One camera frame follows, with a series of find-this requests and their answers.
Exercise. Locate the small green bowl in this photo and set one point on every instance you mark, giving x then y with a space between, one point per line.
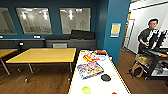
86 89

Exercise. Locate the yellow wooden gaming table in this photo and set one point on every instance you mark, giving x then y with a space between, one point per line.
43 55
5 53

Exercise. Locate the open cardboard box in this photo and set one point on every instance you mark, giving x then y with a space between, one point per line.
143 59

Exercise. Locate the red yellow game box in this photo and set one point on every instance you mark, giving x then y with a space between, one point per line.
90 56

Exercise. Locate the orange red flat item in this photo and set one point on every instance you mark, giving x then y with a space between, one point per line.
101 52

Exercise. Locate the light grey sofa cushion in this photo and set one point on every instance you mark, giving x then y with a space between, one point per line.
60 45

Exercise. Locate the white table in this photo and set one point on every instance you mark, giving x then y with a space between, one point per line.
96 83

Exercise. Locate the white hallway door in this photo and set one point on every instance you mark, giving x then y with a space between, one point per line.
129 33

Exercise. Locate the brown tan backpack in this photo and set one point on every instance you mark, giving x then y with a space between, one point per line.
136 70

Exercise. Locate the small black round device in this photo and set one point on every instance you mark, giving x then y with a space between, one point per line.
21 44

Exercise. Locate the person in black shirt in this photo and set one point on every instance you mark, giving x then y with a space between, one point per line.
146 35

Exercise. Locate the black wheeled cart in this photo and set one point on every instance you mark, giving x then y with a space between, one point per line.
156 55

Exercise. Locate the dark wall bench sofa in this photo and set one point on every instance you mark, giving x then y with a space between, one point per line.
80 38

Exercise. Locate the framed wall window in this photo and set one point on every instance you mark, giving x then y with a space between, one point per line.
75 20
33 20
6 21

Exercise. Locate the small white wall plate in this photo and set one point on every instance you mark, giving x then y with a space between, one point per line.
36 36

